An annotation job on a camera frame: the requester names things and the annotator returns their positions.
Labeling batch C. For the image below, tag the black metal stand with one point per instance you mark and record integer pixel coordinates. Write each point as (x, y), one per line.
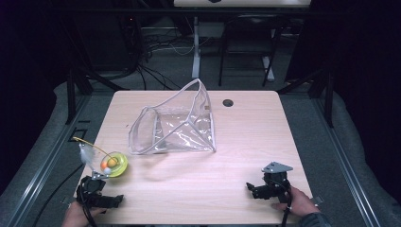
(74, 91)
(321, 88)

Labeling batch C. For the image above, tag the black metal chair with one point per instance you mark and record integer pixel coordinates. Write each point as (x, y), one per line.
(249, 34)

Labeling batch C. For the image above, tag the person's right hand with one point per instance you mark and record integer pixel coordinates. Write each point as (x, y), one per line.
(301, 203)

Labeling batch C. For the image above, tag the white desk leg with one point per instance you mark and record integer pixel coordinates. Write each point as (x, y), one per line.
(196, 53)

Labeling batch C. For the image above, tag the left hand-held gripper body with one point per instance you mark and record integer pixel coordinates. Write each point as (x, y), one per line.
(91, 188)

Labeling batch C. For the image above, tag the person's left hand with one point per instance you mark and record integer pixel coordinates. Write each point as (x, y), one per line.
(75, 216)

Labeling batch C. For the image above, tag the yellow-green feather cat toy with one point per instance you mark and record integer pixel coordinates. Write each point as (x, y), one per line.
(115, 164)

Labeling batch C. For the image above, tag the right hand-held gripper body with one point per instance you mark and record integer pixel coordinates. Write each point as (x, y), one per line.
(275, 181)

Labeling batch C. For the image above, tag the clear plastic zipper bag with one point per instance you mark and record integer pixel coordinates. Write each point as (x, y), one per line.
(176, 126)

